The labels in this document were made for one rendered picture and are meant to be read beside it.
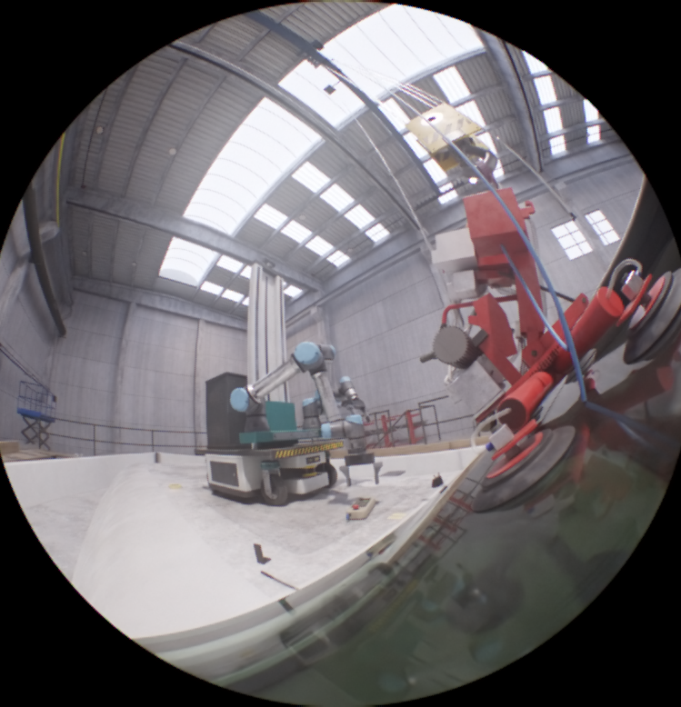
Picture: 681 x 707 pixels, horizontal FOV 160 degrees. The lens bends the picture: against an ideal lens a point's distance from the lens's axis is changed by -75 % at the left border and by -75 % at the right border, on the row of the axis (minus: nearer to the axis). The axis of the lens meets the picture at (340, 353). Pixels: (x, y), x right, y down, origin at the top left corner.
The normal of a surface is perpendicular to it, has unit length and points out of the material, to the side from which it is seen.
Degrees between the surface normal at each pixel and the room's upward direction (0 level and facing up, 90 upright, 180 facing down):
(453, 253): 90
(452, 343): 90
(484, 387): 90
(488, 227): 90
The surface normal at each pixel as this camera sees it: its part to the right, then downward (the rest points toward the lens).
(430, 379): -0.66, -0.16
